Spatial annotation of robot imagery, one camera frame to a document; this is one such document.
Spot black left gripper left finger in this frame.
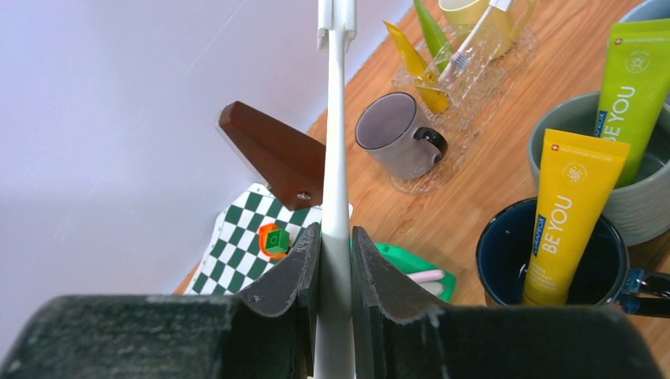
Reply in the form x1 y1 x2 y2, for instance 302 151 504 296
1 223 321 378

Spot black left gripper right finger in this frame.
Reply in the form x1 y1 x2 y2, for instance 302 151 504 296
351 227 662 378

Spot grey toothbrush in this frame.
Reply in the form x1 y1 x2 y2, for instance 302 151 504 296
420 281 445 296

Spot pink toothbrush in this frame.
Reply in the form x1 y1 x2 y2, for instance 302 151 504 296
408 269 446 283
450 51 470 72

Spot dark blue mug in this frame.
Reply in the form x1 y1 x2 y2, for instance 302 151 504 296
475 197 669 318

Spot purple mug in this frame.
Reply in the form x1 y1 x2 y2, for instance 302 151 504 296
355 92 449 181

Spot yellow toothpaste tube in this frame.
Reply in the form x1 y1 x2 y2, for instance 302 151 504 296
383 21 450 114
522 129 630 306

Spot grey mug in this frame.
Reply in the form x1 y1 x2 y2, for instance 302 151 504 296
527 91 669 246

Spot white toothbrush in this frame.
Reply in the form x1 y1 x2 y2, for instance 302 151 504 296
314 1 357 378
438 0 512 82

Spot cream mug yellow handle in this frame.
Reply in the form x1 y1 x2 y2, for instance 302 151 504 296
439 0 539 59

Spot light blue mug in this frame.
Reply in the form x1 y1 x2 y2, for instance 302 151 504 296
619 0 669 22

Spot green white chessboard mat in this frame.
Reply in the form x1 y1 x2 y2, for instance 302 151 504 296
184 183 322 295

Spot green plastic bin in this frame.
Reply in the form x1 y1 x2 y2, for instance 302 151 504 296
375 242 457 302

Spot green toy block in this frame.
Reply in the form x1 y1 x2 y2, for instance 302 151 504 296
264 228 290 255

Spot orange toy block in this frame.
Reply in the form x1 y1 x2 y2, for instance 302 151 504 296
258 223 290 260

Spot brown wooden metronome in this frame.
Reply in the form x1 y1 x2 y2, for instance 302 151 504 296
218 101 326 210

